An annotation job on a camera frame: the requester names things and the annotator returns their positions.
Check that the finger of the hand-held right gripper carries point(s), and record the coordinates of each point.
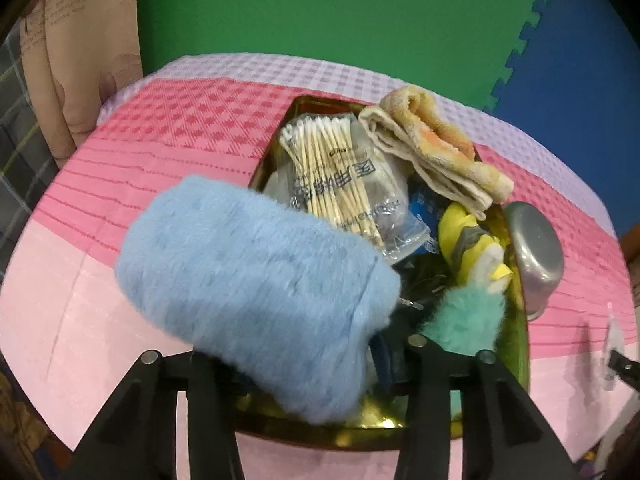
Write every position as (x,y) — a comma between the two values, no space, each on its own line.
(625,366)

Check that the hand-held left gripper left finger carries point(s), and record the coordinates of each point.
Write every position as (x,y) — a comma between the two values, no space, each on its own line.
(210,410)

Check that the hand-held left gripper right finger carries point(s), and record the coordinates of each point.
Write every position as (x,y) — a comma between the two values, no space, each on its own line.
(386,367)

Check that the gold tin box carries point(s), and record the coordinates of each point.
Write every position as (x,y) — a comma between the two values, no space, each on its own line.
(372,417)

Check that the teal fluffy scrunchie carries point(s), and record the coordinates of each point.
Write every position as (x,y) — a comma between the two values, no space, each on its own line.
(465,320)

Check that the light blue fluffy cloth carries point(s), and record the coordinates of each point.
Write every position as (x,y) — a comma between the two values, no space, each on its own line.
(250,280)

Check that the yellow plush toy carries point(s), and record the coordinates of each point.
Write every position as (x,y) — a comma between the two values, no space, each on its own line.
(455,230)

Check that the blue black drink packet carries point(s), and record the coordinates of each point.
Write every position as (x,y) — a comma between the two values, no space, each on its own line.
(425,210)

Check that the cotton swab bag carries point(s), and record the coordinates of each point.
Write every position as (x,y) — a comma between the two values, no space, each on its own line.
(325,160)

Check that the orange beige towel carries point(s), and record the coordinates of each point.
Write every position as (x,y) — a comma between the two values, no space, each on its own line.
(435,140)

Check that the steel bowl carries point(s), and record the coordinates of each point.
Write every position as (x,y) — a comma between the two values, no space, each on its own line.
(532,245)

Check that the blue foam mat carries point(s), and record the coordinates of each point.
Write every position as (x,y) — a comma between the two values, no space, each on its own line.
(590,85)

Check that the pink checkered tablecloth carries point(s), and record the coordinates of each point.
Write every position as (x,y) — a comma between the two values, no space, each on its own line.
(175,125)

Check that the grey plaid cloth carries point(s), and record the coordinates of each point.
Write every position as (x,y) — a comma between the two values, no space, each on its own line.
(20,160)

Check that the green foam mat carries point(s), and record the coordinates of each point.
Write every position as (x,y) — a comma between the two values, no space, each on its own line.
(325,10)

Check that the beige printed curtain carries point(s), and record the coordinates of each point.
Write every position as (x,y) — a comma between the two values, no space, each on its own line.
(75,60)

